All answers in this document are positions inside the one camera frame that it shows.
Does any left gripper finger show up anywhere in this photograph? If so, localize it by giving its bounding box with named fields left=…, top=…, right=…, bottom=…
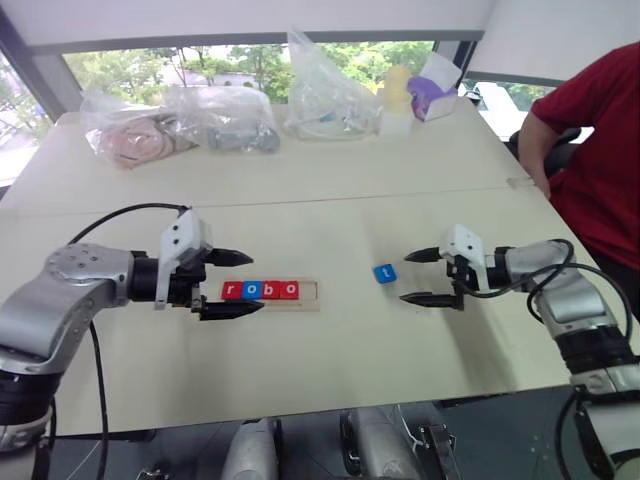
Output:
left=205, top=247, right=254, bottom=268
left=199, top=298, right=266, bottom=323

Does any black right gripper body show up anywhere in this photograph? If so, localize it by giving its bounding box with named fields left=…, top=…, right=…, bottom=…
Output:
left=445, top=254, right=480, bottom=312

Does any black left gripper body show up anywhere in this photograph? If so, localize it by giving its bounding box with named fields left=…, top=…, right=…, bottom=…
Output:
left=169, top=252, right=209, bottom=310

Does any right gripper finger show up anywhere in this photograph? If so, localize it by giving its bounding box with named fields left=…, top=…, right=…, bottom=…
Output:
left=403, top=246, right=444, bottom=264
left=398, top=291, right=462, bottom=311

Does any blue letter tile t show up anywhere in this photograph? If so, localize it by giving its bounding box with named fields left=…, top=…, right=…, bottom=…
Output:
left=372, top=263, right=399, bottom=286

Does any wooden letter tray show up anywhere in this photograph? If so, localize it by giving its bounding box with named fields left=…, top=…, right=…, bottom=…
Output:
left=218, top=279, right=322, bottom=315

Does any silver rounded robot leg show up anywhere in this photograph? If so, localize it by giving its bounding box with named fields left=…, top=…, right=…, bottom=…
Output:
left=221, top=418, right=284, bottom=480
left=339, top=409, right=402, bottom=480

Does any grey metal item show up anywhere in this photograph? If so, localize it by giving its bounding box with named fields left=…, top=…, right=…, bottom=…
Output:
left=206, top=126, right=281, bottom=153

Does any pink cloth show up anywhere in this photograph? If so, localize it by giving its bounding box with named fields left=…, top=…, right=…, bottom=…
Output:
left=97, top=118, right=172, bottom=170

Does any clear bag with grey item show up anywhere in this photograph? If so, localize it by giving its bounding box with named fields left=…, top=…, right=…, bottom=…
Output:
left=163, top=83, right=282, bottom=157

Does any purple tissue box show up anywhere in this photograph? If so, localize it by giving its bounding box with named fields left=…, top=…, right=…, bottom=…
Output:
left=406, top=50, right=464, bottom=123

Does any black office chair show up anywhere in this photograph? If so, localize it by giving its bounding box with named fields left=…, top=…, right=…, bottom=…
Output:
left=508, top=126, right=584, bottom=180

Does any yellow white bottle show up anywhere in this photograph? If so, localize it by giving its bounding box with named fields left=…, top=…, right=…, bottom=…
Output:
left=381, top=65, right=414, bottom=114

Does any person in red shirt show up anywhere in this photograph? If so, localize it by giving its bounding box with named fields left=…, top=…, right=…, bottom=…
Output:
left=518, top=41, right=640, bottom=274

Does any clear bag with pink cloth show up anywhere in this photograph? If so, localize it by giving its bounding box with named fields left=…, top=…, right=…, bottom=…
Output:
left=78, top=88, right=202, bottom=172

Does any clear bag with white tubing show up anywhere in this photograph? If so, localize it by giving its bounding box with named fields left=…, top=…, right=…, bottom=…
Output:
left=283, top=31, right=387, bottom=142

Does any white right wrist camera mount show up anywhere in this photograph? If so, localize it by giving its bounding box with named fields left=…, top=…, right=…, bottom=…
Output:
left=438, top=223, right=494, bottom=293

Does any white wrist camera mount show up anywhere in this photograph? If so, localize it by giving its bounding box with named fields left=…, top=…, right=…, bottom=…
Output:
left=438, top=223, right=494, bottom=293
left=153, top=208, right=214, bottom=311

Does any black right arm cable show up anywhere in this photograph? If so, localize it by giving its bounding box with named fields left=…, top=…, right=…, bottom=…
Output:
left=462, top=238, right=637, bottom=334

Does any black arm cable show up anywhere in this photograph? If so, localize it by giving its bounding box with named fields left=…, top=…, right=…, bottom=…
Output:
left=462, top=238, right=637, bottom=334
left=66, top=202, right=192, bottom=480

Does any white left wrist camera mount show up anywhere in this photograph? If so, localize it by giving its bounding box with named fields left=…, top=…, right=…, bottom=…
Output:
left=153, top=208, right=214, bottom=311

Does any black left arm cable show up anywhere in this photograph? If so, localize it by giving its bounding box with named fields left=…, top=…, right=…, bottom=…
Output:
left=66, top=202, right=192, bottom=480

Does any black metal bracket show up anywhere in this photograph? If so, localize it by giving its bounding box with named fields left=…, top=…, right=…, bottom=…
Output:
left=416, top=421, right=462, bottom=480

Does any dark window frame post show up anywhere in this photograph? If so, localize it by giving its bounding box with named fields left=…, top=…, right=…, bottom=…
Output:
left=0, top=8, right=67, bottom=122
left=433, top=40, right=477, bottom=97

